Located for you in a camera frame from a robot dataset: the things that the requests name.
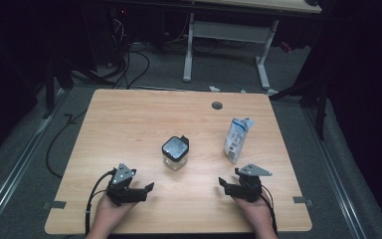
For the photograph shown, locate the long black floor cable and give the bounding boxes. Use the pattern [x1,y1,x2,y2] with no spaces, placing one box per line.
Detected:
[45,109,90,179]

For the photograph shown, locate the black stand legs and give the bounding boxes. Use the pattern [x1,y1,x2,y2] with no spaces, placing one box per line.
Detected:
[268,75,330,141]
[41,59,75,120]

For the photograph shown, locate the bundle of black cables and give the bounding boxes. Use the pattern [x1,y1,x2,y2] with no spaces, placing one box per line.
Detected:
[104,40,151,91]

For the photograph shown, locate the hand-held gripper cable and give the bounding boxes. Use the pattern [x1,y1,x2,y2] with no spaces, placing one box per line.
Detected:
[85,167,118,237]
[260,184,279,237]

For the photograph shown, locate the dark computer tower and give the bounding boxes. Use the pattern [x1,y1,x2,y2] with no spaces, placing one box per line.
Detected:
[82,4,131,69]

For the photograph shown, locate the metal floor rail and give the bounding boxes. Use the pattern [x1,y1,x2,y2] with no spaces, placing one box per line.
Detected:
[0,88,72,234]
[302,107,368,239]

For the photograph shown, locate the right hand-held gripper cable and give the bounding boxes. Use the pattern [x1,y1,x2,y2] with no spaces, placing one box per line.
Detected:
[260,184,279,237]

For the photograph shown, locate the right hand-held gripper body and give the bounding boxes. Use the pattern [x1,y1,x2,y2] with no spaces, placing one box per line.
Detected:
[232,162,274,203]

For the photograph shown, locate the person's left hand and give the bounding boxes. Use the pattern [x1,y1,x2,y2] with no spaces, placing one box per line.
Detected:
[91,193,137,234]

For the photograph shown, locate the person's right hand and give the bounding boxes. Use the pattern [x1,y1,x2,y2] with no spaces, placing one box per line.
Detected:
[233,194,274,234]

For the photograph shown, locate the clear jar with black lid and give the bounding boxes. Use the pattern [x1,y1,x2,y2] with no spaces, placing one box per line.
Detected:
[161,134,191,172]

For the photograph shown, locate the grey tape piece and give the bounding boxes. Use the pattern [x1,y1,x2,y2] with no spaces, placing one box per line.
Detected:
[42,200,68,211]

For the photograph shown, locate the left hand-held gripper cable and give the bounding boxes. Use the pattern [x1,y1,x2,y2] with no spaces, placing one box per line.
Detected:
[85,167,118,237]

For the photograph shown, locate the white and blue pouch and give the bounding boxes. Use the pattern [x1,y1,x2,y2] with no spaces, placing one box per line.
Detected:
[223,117,256,165]

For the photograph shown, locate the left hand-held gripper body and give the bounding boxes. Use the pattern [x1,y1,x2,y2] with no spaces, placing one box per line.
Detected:
[105,161,148,206]

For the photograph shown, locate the white-legged wooden desk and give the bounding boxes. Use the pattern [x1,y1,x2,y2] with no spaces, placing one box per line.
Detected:
[182,0,323,92]

